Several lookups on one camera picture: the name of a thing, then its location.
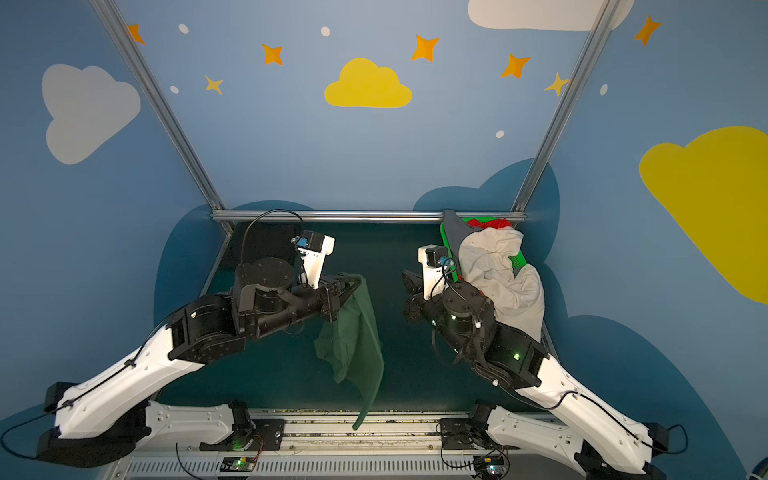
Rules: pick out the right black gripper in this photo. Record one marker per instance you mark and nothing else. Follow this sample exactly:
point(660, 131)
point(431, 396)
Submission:
point(414, 298)

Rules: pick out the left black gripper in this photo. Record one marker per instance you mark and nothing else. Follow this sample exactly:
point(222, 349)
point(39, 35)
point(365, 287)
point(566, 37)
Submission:
point(344, 288)

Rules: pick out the dark green t-shirt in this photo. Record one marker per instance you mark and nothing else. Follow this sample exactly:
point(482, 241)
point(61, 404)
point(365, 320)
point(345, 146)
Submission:
point(352, 348)

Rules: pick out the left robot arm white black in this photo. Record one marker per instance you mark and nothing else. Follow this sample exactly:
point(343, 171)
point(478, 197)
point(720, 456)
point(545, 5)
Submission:
point(107, 417)

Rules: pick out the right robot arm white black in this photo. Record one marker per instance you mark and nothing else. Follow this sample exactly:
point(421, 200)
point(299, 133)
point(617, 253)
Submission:
point(589, 436)

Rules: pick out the grey t-shirt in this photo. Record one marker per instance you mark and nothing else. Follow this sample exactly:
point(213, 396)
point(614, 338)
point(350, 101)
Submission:
point(455, 230)

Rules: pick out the folded black t-shirt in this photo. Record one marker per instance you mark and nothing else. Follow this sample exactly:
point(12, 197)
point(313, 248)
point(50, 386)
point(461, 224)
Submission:
point(262, 240)

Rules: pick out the white t-shirt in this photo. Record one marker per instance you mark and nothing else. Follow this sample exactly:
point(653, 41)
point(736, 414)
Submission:
point(517, 293)

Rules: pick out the bright green basket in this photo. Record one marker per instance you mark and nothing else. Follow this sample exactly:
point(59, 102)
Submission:
point(517, 261)

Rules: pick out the red t-shirt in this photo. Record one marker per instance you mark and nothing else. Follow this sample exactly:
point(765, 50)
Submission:
point(489, 223)

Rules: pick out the right controller board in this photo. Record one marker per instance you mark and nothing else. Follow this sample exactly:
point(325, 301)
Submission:
point(489, 466)

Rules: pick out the controller board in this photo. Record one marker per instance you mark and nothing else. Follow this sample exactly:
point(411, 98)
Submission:
point(489, 466)
point(243, 465)

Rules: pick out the left controller board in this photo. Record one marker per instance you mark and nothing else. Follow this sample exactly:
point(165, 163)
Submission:
point(243, 465)

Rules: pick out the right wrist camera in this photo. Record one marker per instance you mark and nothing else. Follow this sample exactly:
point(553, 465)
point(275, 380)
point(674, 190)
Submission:
point(435, 261)

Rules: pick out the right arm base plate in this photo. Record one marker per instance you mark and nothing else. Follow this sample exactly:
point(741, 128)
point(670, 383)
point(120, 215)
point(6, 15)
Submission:
point(460, 434)

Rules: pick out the aluminium frame back rail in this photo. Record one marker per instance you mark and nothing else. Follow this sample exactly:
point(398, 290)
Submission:
point(377, 217)

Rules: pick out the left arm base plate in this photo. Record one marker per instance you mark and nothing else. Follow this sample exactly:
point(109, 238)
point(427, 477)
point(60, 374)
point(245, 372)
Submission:
point(270, 433)

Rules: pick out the aluminium front rail base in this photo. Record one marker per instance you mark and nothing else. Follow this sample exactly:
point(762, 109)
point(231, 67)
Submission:
point(322, 444)

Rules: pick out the aluminium frame right post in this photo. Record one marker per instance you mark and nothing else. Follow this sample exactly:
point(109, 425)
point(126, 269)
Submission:
point(586, 61)

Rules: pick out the aluminium frame post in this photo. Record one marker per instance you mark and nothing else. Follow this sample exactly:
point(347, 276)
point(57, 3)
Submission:
point(586, 61)
point(113, 22)

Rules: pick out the aluminium frame left post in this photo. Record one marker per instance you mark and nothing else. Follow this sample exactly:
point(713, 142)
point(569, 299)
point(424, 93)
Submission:
point(113, 22)

